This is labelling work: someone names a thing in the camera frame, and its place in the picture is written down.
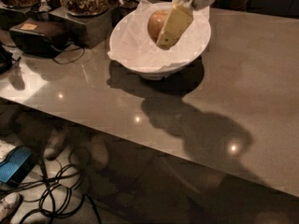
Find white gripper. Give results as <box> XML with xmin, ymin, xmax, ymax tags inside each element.
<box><xmin>156</xmin><ymin>0</ymin><xmax>216</xmax><ymax>49</ymax></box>

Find yellow-red apple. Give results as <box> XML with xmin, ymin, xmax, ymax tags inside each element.
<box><xmin>148</xmin><ymin>9</ymin><xmax>168</xmax><ymax>43</ymax></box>

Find white bowl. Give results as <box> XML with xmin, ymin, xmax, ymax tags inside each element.
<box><xmin>108</xmin><ymin>1</ymin><xmax>212</xmax><ymax>81</ymax></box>

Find dark cup with spoon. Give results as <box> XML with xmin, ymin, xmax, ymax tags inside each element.
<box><xmin>110</xmin><ymin>0</ymin><xmax>139</xmax><ymax>17</ymax></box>

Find white paper liner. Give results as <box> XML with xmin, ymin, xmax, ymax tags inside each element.
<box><xmin>107</xmin><ymin>0</ymin><xmax>210</xmax><ymax>72</ymax></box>

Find grey metal stand box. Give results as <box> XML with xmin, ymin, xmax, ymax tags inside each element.
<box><xmin>50</xmin><ymin>7</ymin><xmax>113</xmax><ymax>49</ymax></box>

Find metal serving scoop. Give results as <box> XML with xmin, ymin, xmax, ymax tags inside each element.
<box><xmin>38</xmin><ymin>0</ymin><xmax>51</xmax><ymax>12</ymax></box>

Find black VR headset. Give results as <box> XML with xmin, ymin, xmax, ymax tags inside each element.
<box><xmin>9</xmin><ymin>19</ymin><xmax>70</xmax><ymax>58</ymax></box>

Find blue foot pedal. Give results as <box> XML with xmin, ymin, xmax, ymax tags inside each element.
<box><xmin>0</xmin><ymin>147</ymin><xmax>35</xmax><ymax>188</ymax></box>

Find white shoe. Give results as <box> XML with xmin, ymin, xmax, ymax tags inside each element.
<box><xmin>0</xmin><ymin>192</ymin><xmax>21</xmax><ymax>223</ymax></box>

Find black headset cable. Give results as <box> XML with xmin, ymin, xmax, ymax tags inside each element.
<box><xmin>50</xmin><ymin>44</ymin><xmax>86</xmax><ymax>65</ymax></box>

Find black floor cables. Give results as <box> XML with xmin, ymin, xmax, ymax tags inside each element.
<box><xmin>0</xmin><ymin>147</ymin><xmax>104</xmax><ymax>224</ymax></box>

